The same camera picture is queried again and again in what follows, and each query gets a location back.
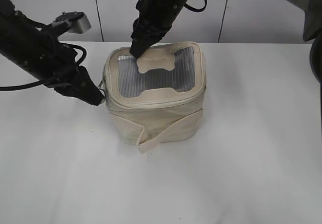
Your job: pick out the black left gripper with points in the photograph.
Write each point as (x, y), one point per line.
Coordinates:
(55, 66)

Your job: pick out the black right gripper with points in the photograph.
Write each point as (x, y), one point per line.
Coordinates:
(154, 21)

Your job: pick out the silver ring zipper pull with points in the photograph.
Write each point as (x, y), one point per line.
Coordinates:
(102, 90)

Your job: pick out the cream fabric zipper bag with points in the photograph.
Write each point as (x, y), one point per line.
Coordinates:
(158, 97)

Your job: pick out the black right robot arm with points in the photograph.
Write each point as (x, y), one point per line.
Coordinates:
(155, 19)

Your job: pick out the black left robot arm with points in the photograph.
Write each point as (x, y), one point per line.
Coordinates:
(16, 40)

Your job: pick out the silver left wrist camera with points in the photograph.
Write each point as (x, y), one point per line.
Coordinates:
(72, 22)

